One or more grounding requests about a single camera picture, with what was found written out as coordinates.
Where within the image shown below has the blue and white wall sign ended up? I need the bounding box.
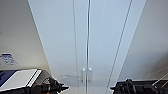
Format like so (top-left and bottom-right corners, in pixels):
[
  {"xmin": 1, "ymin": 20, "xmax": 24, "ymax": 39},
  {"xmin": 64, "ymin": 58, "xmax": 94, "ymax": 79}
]
[{"xmin": 0, "ymin": 52, "xmax": 17, "ymax": 67}]

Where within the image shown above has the white flat board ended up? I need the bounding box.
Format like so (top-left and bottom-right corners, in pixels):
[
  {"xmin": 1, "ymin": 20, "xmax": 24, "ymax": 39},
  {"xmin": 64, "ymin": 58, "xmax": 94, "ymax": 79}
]
[{"xmin": 0, "ymin": 68, "xmax": 43, "ymax": 93}]

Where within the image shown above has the white door handle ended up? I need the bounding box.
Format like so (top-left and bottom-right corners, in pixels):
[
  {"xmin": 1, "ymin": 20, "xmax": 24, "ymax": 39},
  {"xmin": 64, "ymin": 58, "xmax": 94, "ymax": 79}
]
[
  {"xmin": 80, "ymin": 67, "xmax": 87, "ymax": 84},
  {"xmin": 87, "ymin": 67, "xmax": 94, "ymax": 84}
]

